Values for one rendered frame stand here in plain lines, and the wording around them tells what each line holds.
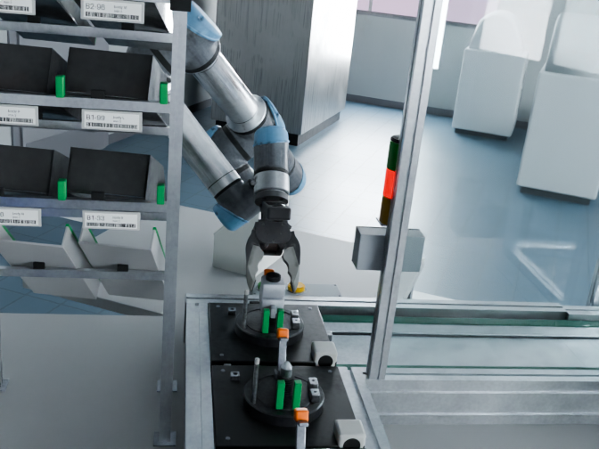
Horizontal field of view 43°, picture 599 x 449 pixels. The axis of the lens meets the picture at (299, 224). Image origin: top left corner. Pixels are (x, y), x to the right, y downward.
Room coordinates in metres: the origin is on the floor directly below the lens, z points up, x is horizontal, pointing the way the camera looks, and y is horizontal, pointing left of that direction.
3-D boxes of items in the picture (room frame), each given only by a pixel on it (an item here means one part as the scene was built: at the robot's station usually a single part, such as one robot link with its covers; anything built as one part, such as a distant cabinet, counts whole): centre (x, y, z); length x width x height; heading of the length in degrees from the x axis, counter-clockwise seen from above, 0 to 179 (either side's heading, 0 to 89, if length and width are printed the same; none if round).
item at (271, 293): (1.36, 0.04, 1.06); 0.08 x 0.04 x 0.07; 9
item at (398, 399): (1.40, -0.26, 0.91); 0.84 x 0.28 x 0.10; 100
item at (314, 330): (1.38, 0.04, 0.96); 0.24 x 0.24 x 0.02; 10
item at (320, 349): (1.29, -0.07, 0.97); 0.05 x 0.05 x 0.04; 10
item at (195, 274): (1.92, 0.15, 0.84); 0.90 x 0.70 x 0.03; 73
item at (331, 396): (1.12, 0.00, 1.01); 0.24 x 0.24 x 0.13; 10
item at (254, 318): (1.38, 0.04, 0.98); 0.14 x 0.14 x 0.02
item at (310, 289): (1.60, -0.01, 0.93); 0.21 x 0.07 x 0.06; 100
